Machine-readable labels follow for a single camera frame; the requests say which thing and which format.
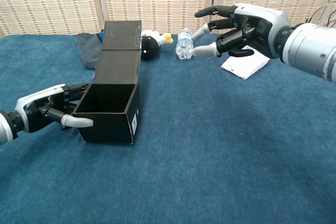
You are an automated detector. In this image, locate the grey and blue towel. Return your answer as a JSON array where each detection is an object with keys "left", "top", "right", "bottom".
[{"left": 75, "top": 29, "right": 106, "bottom": 70}]

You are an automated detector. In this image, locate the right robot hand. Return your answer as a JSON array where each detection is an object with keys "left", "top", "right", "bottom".
[{"left": 191, "top": 3, "right": 292, "bottom": 59}]

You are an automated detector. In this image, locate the clear plastic water bottle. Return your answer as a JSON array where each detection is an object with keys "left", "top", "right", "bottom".
[{"left": 175, "top": 28, "right": 195, "bottom": 61}]

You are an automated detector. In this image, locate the white plastic package pouch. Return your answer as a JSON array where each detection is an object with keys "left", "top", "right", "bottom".
[{"left": 220, "top": 45, "right": 271, "bottom": 80}]

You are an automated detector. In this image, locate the black foldable cardboard box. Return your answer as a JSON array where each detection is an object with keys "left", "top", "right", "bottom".
[{"left": 71, "top": 20, "right": 143, "bottom": 145}]

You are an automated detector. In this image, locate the black white plush toy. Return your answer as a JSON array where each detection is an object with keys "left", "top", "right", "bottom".
[{"left": 140, "top": 29, "right": 174, "bottom": 60}]

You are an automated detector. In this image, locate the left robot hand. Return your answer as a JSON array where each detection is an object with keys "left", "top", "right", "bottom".
[{"left": 14, "top": 83, "right": 95, "bottom": 133}]

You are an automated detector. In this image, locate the blue carpet table mat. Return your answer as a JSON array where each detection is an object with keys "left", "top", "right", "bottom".
[{"left": 0, "top": 34, "right": 336, "bottom": 224}]

